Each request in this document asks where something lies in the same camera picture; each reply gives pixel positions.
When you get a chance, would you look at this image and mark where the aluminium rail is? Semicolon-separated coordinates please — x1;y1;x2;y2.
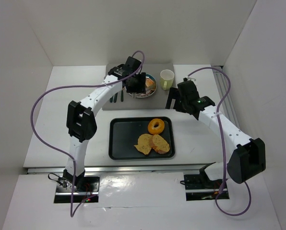
27;163;213;174

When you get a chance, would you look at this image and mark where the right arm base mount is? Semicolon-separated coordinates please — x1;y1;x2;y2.
179;174;222;201

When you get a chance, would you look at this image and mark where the pale green mug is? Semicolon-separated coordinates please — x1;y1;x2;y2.
160;69;175;91

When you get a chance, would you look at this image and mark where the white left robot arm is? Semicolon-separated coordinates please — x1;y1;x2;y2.
63;57;145;187

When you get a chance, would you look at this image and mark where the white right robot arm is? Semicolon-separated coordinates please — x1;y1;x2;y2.
166;80;266;184

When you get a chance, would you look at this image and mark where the black baking tray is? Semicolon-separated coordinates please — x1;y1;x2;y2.
108;117;175;161

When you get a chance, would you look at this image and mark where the orange glazed donut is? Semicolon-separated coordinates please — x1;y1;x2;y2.
147;118;165;135

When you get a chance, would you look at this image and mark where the large seeded bread slice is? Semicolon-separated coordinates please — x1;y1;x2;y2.
134;134;153;155

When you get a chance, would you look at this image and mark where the gold fork green handle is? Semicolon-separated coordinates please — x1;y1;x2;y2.
113;94;118;103

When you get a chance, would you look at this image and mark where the white plate with teal rim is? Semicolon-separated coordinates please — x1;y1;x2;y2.
136;73;157;99

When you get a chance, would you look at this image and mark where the small orange bun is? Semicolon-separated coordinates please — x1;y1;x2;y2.
145;78;156;90

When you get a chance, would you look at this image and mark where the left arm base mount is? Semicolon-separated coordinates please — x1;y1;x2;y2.
48;173;100;204

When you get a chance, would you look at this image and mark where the grey placemat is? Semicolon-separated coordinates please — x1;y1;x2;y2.
102;63;174;111

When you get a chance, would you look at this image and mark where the crusted seeded bread slice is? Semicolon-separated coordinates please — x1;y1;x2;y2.
150;135;170;154

